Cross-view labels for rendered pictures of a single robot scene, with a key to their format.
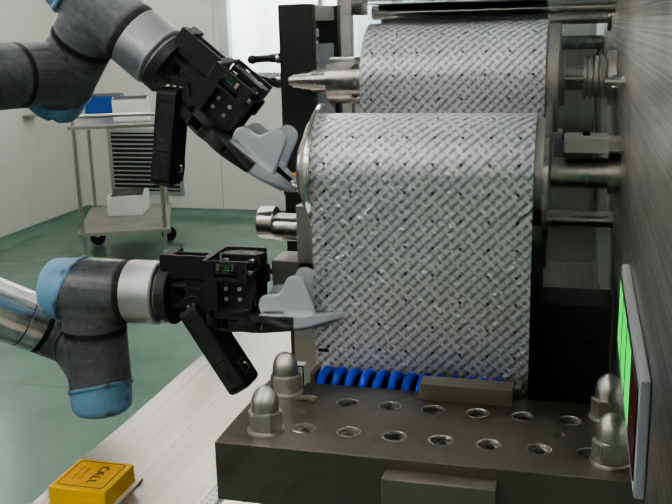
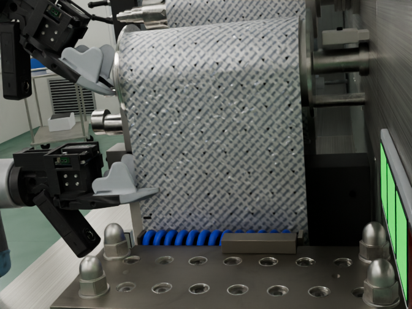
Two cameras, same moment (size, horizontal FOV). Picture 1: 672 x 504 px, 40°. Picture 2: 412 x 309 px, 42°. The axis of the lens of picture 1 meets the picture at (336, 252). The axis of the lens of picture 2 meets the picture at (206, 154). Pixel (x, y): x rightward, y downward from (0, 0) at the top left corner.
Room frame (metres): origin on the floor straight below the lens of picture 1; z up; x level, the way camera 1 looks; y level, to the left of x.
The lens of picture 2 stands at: (0.25, -0.07, 1.33)
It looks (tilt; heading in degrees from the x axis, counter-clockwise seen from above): 15 degrees down; 359
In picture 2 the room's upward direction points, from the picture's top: 6 degrees counter-clockwise
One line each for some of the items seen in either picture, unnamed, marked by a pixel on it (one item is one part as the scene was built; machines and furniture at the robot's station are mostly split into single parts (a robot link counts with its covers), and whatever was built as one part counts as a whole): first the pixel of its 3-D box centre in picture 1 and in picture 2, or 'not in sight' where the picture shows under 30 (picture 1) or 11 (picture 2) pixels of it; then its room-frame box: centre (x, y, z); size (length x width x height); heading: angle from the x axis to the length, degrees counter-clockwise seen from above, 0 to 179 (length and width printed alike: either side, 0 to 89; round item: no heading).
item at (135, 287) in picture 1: (151, 291); (13, 183); (1.03, 0.22, 1.11); 0.08 x 0.05 x 0.08; 165
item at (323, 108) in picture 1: (323, 169); (136, 76); (1.03, 0.01, 1.25); 0.15 x 0.01 x 0.15; 165
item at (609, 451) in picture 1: (611, 437); (381, 279); (0.73, -0.24, 1.05); 0.04 x 0.04 x 0.04
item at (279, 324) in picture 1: (258, 319); (93, 198); (0.97, 0.09, 1.09); 0.09 x 0.05 x 0.02; 74
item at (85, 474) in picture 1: (92, 483); not in sight; (0.94, 0.28, 0.91); 0.07 x 0.07 x 0.02; 75
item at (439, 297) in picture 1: (419, 304); (217, 176); (0.94, -0.09, 1.11); 0.23 x 0.01 x 0.18; 75
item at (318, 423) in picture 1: (437, 452); (237, 297); (0.82, -0.09, 1.00); 0.40 x 0.16 x 0.06; 75
